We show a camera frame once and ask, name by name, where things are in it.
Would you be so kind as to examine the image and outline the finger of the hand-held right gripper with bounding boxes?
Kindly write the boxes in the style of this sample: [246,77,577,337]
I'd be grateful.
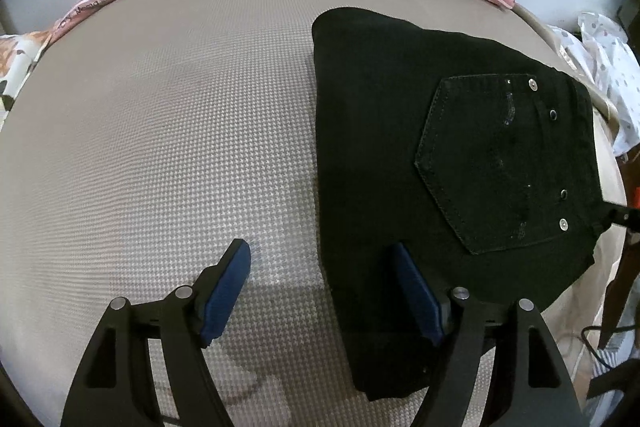
[602,202,640,231]

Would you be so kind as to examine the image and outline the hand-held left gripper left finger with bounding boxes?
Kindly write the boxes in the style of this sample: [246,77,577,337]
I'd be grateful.
[60,238,252,427]

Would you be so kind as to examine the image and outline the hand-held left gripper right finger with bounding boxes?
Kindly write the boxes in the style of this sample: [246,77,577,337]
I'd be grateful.
[389,242,592,427]

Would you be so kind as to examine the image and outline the black pants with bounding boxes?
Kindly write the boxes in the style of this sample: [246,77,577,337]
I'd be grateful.
[311,7,614,404]

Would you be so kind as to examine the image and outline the dark brown panel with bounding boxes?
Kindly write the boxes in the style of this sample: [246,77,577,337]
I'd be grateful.
[599,243,640,350]

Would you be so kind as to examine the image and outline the white dotted cloth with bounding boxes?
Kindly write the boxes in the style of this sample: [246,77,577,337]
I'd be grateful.
[547,11,640,158]

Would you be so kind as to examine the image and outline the beige textured bed sheet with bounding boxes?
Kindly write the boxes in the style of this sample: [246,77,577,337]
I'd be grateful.
[0,0,632,427]

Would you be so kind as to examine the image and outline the white orange floral cloth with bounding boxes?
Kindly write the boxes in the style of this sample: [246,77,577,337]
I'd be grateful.
[0,32,54,128]

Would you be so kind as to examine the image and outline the black cable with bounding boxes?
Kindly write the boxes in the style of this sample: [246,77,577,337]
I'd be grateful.
[579,325,610,362]

